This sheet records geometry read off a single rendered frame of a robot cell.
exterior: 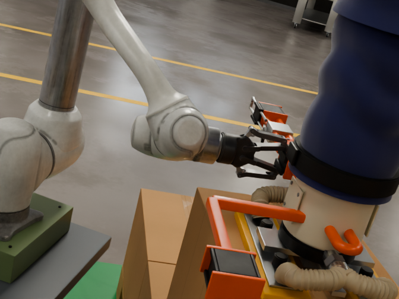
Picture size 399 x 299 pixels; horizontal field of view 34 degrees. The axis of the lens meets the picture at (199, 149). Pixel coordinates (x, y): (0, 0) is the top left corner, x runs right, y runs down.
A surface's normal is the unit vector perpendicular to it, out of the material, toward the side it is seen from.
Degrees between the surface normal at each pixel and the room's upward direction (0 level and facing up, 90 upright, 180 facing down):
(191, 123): 76
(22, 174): 88
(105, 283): 0
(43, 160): 81
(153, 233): 0
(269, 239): 1
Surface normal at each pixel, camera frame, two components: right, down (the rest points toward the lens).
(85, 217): 0.24, -0.91
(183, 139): 0.32, 0.05
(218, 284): 0.11, 0.39
